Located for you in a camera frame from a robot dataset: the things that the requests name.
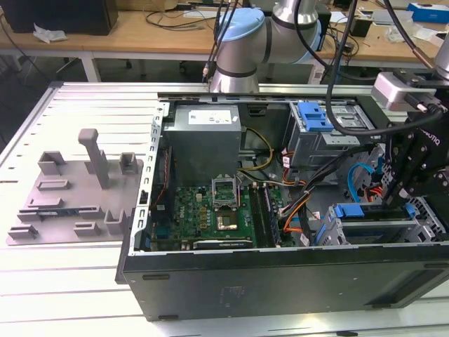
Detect black graphics card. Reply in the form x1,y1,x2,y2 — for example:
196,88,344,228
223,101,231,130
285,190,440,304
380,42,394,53
192,238,253,251

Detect blue cardboard box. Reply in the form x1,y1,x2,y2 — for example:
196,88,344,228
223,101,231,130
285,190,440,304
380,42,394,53
406,1,449,25

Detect gray parts rack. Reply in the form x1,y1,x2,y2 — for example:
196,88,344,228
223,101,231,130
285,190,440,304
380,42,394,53
5,128,145,246

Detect orange data wire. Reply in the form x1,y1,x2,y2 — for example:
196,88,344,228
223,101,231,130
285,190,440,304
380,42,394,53
283,206,306,233

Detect black cable bundle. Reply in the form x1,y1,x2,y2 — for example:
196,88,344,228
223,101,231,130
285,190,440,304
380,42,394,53
279,142,382,220

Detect green motherboard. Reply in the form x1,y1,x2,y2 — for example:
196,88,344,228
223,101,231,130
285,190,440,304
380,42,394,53
145,182,294,251

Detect RAM slot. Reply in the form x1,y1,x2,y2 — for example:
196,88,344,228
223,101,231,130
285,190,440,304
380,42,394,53
249,185,268,247
265,185,283,246
262,185,279,246
254,185,274,247

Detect metal optical drive cage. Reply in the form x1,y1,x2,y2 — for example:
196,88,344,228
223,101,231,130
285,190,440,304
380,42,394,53
283,101,382,169

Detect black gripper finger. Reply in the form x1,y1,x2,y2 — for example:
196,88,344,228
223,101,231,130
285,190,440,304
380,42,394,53
382,135,422,207
403,164,449,198

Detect orange yellow power wire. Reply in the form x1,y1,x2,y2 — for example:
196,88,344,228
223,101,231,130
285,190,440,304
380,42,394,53
364,185,384,201

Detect large black box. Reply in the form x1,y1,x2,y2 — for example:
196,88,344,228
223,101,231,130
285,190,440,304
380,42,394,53
12,0,119,36

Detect wire locking lever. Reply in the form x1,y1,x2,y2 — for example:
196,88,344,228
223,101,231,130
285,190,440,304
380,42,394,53
235,173,243,211

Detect black base cable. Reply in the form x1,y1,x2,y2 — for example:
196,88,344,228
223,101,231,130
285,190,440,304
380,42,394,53
202,0,239,84

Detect white crumpled plastic bag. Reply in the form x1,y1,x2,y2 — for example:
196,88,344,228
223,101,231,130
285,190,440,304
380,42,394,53
33,22,67,45

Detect small black speaker box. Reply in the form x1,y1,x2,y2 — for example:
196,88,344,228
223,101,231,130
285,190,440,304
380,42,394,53
349,15,373,38

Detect blue data wire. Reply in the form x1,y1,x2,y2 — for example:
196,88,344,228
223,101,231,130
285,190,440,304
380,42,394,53
346,154,384,204

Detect gray power supply unit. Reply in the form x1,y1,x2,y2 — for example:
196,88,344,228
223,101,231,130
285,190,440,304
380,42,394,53
161,104,243,189

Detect black arm hose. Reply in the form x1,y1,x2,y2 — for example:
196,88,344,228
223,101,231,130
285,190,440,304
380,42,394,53
382,0,436,70

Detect CPU socket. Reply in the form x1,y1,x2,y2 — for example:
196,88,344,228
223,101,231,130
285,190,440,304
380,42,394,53
214,206,241,232

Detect blue plastic drive latch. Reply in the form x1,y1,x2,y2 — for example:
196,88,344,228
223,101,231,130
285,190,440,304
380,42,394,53
297,100,334,133

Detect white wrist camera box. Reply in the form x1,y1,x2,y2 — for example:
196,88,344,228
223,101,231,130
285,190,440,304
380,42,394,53
371,72,438,110

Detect small white box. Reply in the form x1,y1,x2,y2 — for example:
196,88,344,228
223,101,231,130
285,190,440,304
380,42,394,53
429,29,449,48

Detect clear plastic bag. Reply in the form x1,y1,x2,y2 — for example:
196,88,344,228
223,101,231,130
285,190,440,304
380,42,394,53
387,19,417,43

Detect black camera cable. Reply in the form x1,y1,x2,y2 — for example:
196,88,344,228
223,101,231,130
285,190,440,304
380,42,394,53
324,0,387,136

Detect metal socket cover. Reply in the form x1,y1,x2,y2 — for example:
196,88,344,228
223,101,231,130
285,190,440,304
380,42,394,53
211,174,241,211

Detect black PC case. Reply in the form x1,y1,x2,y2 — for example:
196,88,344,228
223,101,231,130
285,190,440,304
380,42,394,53
114,85,449,322

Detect silver flat box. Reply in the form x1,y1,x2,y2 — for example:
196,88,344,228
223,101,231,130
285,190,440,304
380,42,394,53
371,9,415,26

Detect wooden desk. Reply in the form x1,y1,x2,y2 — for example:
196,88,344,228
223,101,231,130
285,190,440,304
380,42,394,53
0,0,449,84

